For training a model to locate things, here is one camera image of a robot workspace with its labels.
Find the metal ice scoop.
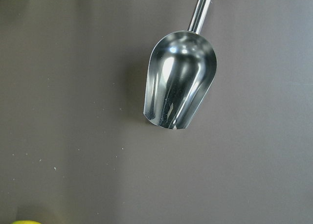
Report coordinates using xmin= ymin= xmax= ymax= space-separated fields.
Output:
xmin=143 ymin=0 xmax=217 ymax=130

